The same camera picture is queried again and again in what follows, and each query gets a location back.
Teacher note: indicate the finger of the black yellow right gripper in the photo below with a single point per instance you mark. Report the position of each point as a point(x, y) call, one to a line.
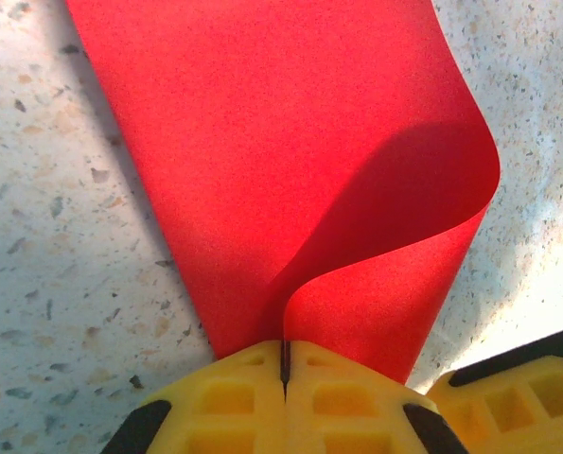
point(522, 406)

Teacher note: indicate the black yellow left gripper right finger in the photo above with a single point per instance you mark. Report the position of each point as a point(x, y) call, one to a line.
point(347, 406)

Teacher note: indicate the red paper sheet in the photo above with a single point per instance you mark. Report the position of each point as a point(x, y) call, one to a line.
point(262, 142)

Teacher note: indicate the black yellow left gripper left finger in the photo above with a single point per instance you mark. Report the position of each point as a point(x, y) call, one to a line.
point(224, 406)

